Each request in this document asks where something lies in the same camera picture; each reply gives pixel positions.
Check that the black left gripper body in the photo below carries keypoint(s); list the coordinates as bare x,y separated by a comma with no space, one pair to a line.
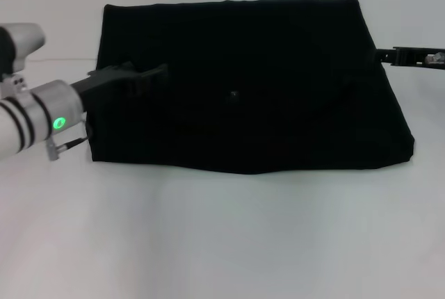
104,76

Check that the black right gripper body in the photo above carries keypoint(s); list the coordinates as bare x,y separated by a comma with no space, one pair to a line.
410,57

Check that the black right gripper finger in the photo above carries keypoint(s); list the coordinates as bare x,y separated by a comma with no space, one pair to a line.
386,55

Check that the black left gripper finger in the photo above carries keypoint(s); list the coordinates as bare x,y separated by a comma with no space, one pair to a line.
153,71

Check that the black shirt with white lettering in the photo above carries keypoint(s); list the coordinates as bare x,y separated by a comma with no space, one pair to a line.
260,87

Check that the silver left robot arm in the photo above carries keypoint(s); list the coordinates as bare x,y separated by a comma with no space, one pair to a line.
38,118

